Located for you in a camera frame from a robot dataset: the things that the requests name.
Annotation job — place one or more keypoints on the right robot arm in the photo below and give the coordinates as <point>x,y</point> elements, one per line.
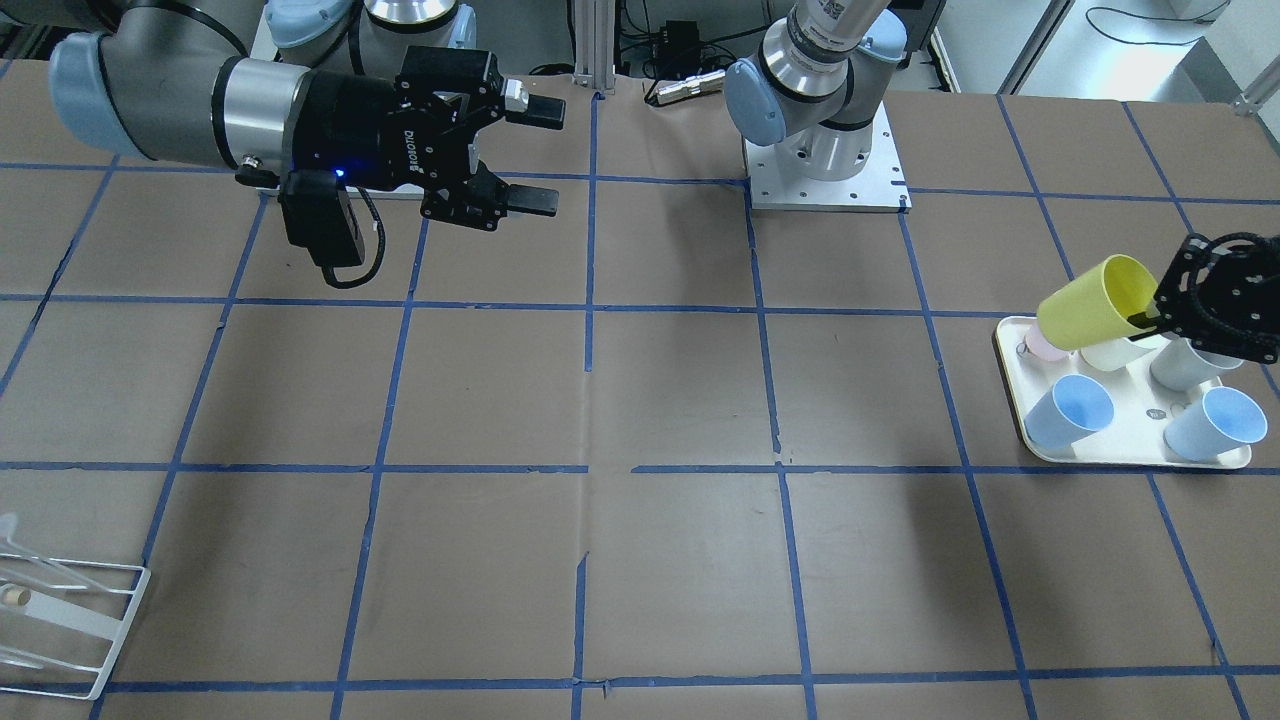
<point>211,83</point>

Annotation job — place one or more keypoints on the grey plastic cup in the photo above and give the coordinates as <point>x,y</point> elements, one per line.
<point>1181,366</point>

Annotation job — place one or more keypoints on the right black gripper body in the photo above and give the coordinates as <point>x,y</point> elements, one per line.
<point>352,128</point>

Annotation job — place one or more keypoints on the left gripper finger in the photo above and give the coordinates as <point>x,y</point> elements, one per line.
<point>1151,319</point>

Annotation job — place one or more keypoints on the blue cup near pink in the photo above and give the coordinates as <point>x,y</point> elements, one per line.
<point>1076,406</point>

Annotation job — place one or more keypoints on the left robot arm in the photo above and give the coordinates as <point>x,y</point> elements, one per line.
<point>816,83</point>

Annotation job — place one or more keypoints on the white wire cup rack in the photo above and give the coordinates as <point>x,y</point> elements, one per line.
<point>65,621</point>

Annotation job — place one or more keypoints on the cream plastic cup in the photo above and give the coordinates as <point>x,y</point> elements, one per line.
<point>1113,355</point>

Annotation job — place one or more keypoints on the pink plastic cup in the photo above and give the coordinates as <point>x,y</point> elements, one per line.
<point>1038,346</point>

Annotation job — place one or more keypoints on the cream plastic tray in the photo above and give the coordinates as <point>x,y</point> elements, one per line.
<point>1143,408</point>

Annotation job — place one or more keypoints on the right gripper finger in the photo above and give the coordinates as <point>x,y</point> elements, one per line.
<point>520,199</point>
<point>532,110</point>

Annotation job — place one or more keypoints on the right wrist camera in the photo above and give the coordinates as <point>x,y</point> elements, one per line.
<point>319,218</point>

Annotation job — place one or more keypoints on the blue cup near grey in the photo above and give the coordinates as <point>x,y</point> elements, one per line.
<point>1220,421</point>

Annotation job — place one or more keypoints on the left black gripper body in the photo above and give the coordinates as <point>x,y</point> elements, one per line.
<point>1222,297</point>

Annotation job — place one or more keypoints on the yellow plastic cup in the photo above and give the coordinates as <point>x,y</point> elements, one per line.
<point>1093,308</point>

